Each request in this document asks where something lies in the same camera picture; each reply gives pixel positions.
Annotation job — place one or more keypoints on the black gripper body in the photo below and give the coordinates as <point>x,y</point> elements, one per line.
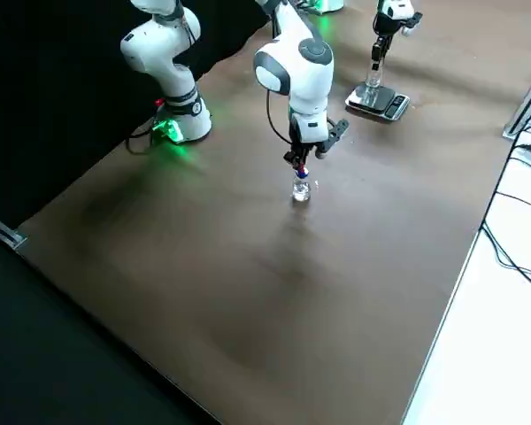
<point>387,25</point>
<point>294,133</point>

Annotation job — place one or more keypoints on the glass dropper with red bulb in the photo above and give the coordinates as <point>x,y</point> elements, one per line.
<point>300,170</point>

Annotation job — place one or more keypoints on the clear glass bottle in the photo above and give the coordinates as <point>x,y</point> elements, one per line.
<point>373,90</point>

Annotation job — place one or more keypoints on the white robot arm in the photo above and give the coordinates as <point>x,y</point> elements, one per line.
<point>396,8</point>
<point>177,88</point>

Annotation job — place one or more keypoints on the clear dropper bottle blue cap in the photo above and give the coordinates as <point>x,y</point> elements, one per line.
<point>301,191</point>

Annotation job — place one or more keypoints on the silver electronic balance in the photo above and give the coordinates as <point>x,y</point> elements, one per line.
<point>396,106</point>

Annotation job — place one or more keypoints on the white side table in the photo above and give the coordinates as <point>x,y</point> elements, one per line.
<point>491,354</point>

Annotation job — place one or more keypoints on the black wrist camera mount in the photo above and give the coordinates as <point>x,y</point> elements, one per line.
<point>336,130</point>

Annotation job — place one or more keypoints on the aluminium frame post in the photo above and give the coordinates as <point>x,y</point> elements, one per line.
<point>524,106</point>

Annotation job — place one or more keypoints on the aluminium frame rail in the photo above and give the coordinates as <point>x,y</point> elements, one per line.
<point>4,232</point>

